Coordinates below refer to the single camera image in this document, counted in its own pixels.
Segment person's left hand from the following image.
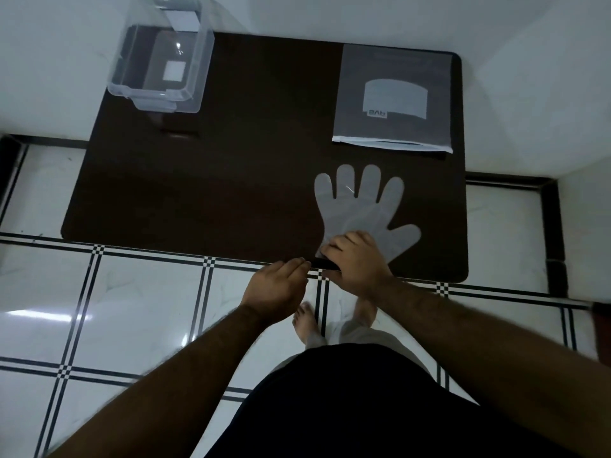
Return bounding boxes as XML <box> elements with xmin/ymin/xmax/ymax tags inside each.
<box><xmin>240</xmin><ymin>257</ymin><xmax>312</xmax><ymax>325</ymax></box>

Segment person's right hand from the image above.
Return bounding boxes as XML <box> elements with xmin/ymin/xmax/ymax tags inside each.
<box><xmin>318</xmin><ymin>231</ymin><xmax>398</xmax><ymax>301</ymax></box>

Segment clear plastic disposable glove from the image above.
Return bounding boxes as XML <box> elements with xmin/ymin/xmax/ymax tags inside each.
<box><xmin>313</xmin><ymin>164</ymin><xmax>423</xmax><ymax>266</ymax></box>

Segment person's right forearm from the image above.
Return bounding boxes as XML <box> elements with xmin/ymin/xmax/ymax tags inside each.
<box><xmin>369</xmin><ymin>278</ymin><xmax>611</xmax><ymax>458</ymax></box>

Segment person's left forearm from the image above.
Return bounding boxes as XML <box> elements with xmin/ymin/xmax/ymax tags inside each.
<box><xmin>47</xmin><ymin>304</ymin><xmax>274</xmax><ymax>458</ymax></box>

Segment person's left foot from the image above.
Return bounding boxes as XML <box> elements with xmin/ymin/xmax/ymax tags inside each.
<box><xmin>292</xmin><ymin>302</ymin><xmax>321</xmax><ymax>346</ymax></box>

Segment person's foot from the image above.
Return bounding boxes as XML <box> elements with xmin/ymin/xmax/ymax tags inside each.
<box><xmin>292</xmin><ymin>302</ymin><xmax>321</xmax><ymax>346</ymax></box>
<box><xmin>352</xmin><ymin>296</ymin><xmax>379</xmax><ymax>329</ymax></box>

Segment person's right foot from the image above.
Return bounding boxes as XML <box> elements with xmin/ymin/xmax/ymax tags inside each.
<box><xmin>352</xmin><ymin>296</ymin><xmax>379</xmax><ymax>329</ymax></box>

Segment person's grey trousers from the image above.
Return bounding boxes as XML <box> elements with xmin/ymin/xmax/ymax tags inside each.
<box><xmin>305</xmin><ymin>322</ymin><xmax>432</xmax><ymax>377</ymax></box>

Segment grey plastic glove packet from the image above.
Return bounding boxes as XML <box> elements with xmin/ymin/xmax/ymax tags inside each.
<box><xmin>332</xmin><ymin>44</ymin><xmax>454</xmax><ymax>154</ymax></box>

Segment person's black shirt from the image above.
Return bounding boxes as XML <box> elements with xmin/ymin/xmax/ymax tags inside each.
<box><xmin>205</xmin><ymin>343</ymin><xmax>580</xmax><ymax>458</ymax></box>

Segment clear plastic storage box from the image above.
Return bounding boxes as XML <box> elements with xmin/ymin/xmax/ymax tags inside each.
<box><xmin>106</xmin><ymin>0</ymin><xmax>214</xmax><ymax>114</ymax></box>

